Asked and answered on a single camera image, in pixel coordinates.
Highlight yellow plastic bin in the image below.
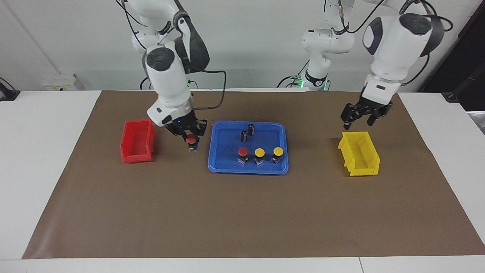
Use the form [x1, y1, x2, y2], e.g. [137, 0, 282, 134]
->
[338, 131, 380, 177]

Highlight blue plastic tray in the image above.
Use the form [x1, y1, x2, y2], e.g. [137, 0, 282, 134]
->
[207, 121, 289, 175]

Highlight red plastic bin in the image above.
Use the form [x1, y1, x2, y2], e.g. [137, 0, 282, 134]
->
[120, 119, 156, 163]

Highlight brown paper table mat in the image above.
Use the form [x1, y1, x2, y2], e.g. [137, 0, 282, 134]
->
[22, 90, 485, 259]

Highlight black stand base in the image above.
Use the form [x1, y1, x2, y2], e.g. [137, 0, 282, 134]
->
[441, 68, 485, 104]

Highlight grey metal plate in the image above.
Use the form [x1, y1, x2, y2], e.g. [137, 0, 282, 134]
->
[467, 111, 485, 135]

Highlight white power socket box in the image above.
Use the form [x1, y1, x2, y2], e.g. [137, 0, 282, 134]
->
[41, 74, 78, 91]

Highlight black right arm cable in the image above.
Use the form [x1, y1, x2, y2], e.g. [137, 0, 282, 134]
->
[189, 67, 227, 111]

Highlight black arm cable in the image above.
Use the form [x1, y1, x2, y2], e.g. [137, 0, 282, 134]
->
[336, 0, 454, 35]
[189, 67, 227, 111]

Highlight black left base cable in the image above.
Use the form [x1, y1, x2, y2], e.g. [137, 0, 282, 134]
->
[276, 59, 310, 88]

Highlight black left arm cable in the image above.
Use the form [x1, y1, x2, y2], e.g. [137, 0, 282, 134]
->
[336, 0, 454, 35]

